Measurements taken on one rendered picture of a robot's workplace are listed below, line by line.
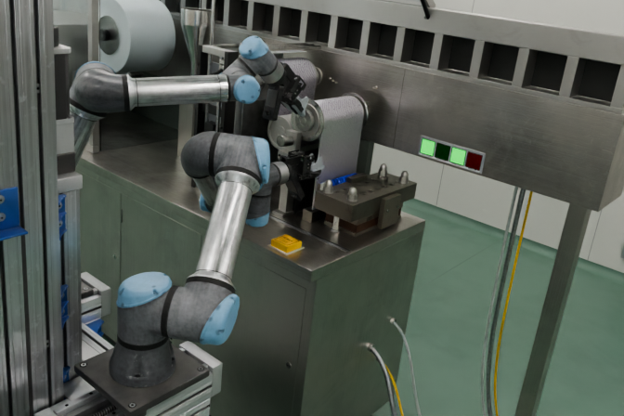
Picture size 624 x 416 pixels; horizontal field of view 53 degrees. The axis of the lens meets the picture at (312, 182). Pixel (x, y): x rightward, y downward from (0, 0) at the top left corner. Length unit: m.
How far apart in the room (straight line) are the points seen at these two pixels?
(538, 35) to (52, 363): 1.62
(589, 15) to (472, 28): 2.35
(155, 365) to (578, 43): 1.47
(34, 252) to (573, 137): 1.52
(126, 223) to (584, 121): 1.72
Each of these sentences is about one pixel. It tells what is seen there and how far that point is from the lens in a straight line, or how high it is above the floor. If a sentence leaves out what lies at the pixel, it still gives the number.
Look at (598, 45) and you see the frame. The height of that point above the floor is 1.62.
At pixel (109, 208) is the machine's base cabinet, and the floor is 0.72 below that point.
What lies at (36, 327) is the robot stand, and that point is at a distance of 1.53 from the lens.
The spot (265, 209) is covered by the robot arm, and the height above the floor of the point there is 1.02.
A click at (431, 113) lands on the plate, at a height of 1.30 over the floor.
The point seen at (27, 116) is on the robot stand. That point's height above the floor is 1.42.
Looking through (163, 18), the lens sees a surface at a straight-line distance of 2.90.
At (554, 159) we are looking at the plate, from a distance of 2.09.
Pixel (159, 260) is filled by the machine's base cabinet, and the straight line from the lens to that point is 2.50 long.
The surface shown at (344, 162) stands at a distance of 2.28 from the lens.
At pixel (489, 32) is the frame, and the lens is 2.15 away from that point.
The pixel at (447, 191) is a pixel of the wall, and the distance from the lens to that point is 4.98.
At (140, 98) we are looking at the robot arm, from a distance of 1.73.
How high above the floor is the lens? 1.75
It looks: 19 degrees down
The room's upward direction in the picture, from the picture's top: 6 degrees clockwise
